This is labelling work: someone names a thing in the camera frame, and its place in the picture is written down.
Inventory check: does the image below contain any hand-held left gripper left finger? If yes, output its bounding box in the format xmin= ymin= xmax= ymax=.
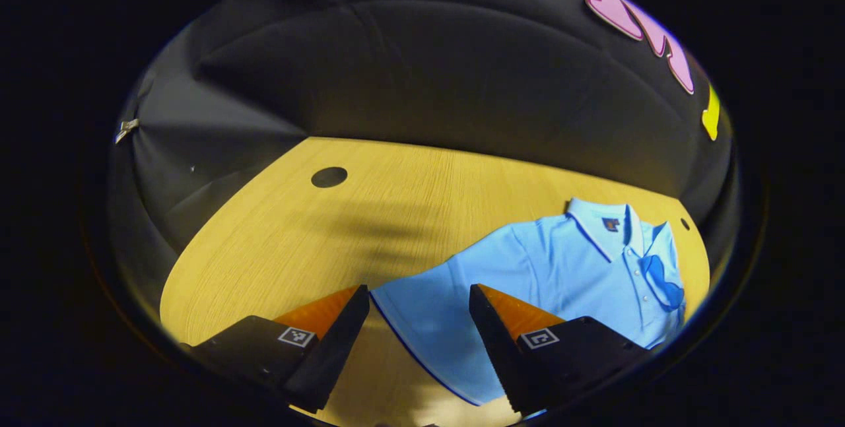
xmin=180 ymin=284 xmax=371 ymax=414

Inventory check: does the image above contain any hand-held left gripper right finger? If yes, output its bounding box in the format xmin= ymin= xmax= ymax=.
xmin=469 ymin=283 xmax=653 ymax=418

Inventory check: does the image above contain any light blue T-shirt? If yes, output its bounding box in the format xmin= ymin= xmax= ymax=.
xmin=370 ymin=197 xmax=687 ymax=407

